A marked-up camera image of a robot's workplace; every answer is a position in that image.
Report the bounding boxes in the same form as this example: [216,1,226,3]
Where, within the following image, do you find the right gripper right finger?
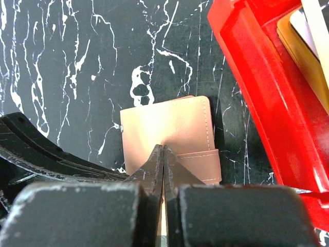
[163,146,319,246]

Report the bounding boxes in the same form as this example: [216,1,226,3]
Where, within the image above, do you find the gold credit card in bin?
[277,7,328,112]

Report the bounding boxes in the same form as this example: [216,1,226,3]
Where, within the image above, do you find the red plastic bin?
[208,1,328,231]

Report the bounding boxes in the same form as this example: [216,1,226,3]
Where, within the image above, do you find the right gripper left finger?
[1,145,163,246]

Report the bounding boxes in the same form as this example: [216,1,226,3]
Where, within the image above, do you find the pink leather card holder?
[120,96,222,185]

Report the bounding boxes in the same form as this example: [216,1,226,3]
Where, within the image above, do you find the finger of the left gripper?
[1,112,127,195]

